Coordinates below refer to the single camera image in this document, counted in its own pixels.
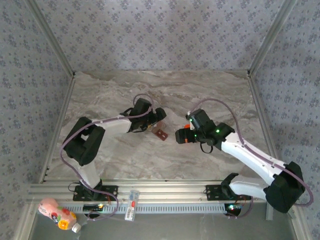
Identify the clear labelled plastic tube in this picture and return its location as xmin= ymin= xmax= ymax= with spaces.
xmin=124 ymin=189 xmax=140 ymax=222

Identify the left circuit board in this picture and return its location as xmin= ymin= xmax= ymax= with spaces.
xmin=82 ymin=203 xmax=111 ymax=212

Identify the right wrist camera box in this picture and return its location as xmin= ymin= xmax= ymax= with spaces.
xmin=185 ymin=112 xmax=196 ymax=131

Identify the brown pill organiser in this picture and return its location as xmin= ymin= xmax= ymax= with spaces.
xmin=153 ymin=121 xmax=169 ymax=141

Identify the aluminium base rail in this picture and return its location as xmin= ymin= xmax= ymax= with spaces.
xmin=26 ymin=178 xmax=300 ymax=204

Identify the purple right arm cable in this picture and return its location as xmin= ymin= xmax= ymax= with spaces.
xmin=188 ymin=98 xmax=315 ymax=220

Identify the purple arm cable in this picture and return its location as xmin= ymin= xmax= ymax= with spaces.
xmin=188 ymin=98 xmax=315 ymax=220
xmin=60 ymin=93 xmax=155 ymax=222

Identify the circuit board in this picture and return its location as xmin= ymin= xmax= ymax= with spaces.
xmin=82 ymin=203 xmax=111 ymax=212
xmin=224 ymin=203 xmax=243 ymax=218

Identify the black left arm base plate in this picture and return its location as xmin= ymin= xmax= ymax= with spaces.
xmin=72 ymin=184 xmax=119 ymax=202

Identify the aluminium side rail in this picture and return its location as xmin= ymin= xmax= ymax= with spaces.
xmin=37 ymin=73 xmax=77 ymax=185
xmin=247 ymin=72 xmax=287 ymax=182

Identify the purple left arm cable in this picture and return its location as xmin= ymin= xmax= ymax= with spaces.
xmin=60 ymin=93 xmax=155 ymax=222

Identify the grey slotted cable duct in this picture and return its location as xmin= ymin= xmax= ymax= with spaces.
xmin=59 ymin=202 xmax=227 ymax=215

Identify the thin black right gripper cable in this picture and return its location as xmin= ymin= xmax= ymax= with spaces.
xmin=199 ymin=141 xmax=214 ymax=154

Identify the right circuit board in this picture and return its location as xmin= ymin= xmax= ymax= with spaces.
xmin=224 ymin=203 xmax=243 ymax=218

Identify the aluminium frame post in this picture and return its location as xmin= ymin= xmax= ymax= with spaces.
xmin=24 ymin=0 xmax=76 ymax=77
xmin=248 ymin=0 xmax=298 ymax=76

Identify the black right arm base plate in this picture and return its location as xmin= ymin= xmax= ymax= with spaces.
xmin=205 ymin=184 xmax=252 ymax=201

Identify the pink drink bottle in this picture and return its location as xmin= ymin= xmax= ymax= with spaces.
xmin=37 ymin=197 xmax=82 ymax=234

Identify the grey angle bracket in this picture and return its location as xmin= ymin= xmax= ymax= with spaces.
xmin=265 ymin=203 xmax=297 ymax=221

